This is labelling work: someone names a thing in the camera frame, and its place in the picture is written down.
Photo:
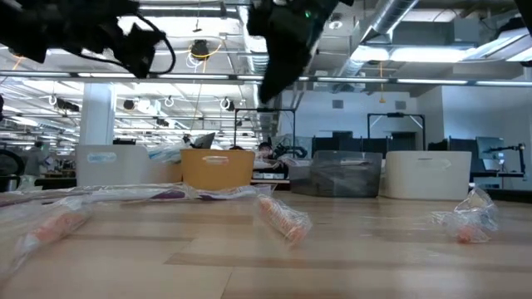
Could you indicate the computer monitor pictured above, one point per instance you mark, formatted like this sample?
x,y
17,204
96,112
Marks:
x,y
490,147
205,141

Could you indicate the dark office partition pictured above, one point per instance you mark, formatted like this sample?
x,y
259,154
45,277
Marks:
x,y
345,143

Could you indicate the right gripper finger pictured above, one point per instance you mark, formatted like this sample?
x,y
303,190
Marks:
x,y
282,74

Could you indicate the white square column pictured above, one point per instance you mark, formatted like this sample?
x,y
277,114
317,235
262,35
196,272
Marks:
x,y
97,116

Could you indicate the white plastic bin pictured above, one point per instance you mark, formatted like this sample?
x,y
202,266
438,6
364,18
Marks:
x,y
428,176
124,170

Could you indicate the grey translucent plastic bin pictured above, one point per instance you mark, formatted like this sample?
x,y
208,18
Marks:
x,y
341,178

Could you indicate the person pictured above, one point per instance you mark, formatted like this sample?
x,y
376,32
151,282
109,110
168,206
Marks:
x,y
266,149
37,158

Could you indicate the silver ceiling duct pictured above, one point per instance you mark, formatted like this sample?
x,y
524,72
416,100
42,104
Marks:
x,y
390,16
266,124

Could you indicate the black station frame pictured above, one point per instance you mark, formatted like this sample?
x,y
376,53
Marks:
x,y
395,115

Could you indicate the long ceiling light bar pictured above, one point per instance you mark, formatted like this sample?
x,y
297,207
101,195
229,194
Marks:
x,y
187,76

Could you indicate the orange plastic bin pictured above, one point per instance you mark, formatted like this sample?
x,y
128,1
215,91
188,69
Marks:
x,y
216,172

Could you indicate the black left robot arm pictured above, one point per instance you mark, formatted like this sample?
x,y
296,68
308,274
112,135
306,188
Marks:
x,y
50,25

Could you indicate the black ceiling camera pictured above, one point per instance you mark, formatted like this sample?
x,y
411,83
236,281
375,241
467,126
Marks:
x,y
200,49

